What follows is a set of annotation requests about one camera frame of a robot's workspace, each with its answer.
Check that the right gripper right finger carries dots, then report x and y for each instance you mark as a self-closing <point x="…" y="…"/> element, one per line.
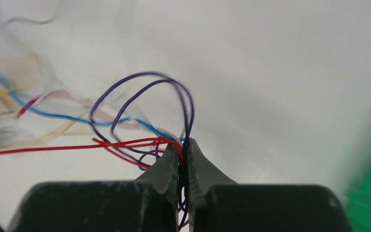
<point x="219" y="204"/>

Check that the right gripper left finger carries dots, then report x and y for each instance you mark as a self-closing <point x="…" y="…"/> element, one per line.
<point x="146" y="204"/>

